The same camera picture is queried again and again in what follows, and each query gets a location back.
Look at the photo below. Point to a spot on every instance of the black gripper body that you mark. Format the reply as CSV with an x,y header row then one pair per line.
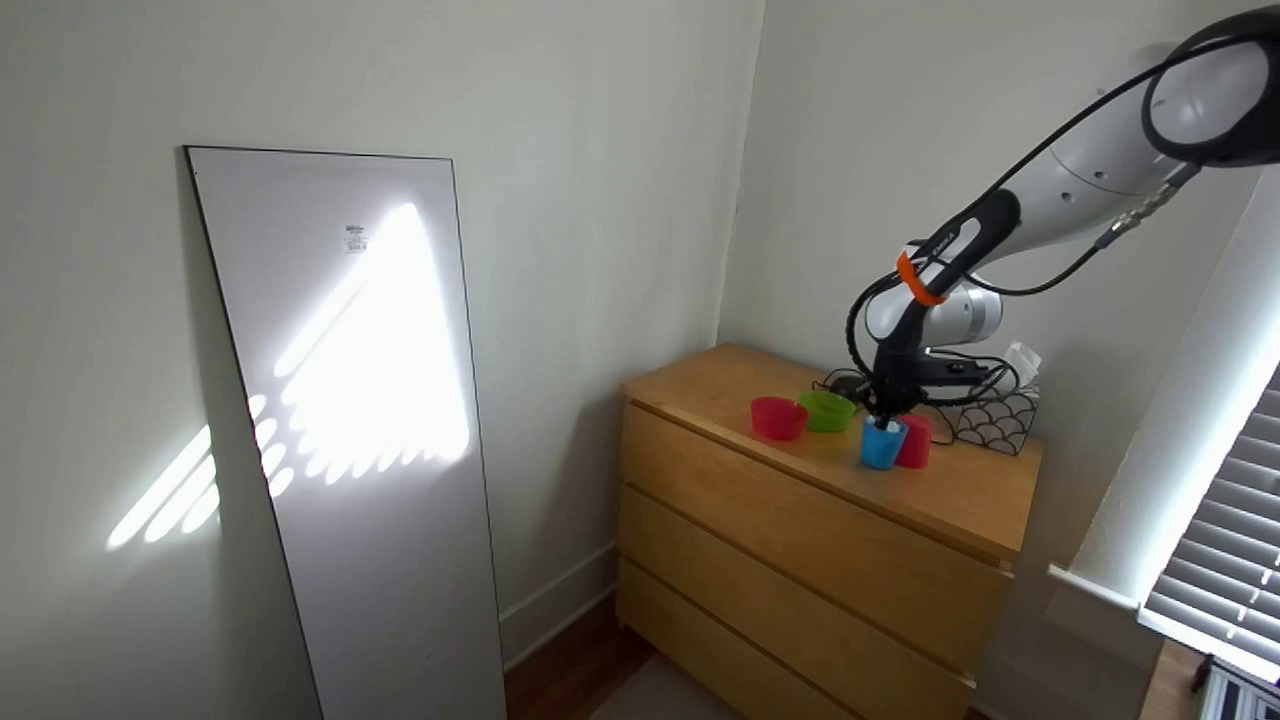
x,y
902,352

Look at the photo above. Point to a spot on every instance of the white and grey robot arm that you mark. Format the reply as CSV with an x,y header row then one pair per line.
x,y
1105,167

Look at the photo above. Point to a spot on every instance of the red plastic cup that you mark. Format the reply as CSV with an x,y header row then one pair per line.
x,y
917,442

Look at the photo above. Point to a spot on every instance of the blue plastic cup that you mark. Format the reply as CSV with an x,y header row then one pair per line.
x,y
882,447

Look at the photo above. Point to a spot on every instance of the green plastic cup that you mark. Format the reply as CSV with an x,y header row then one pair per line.
x,y
828,410

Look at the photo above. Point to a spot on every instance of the pink cup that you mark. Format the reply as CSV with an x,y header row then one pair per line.
x,y
778,416

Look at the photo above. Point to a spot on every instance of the light wooden dresser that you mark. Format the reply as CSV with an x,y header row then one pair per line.
x,y
826,562

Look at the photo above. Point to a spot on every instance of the white window sill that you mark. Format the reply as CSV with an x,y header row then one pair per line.
x,y
1102,584

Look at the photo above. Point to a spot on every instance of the white window blinds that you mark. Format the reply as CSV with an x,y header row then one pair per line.
x,y
1220,545

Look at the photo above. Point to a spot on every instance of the white baseboard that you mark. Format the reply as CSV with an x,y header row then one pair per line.
x,y
554,605

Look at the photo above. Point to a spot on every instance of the large white flat panel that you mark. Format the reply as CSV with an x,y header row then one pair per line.
x,y
362,442

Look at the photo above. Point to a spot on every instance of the white wall plug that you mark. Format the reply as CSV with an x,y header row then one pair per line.
x,y
1026,360

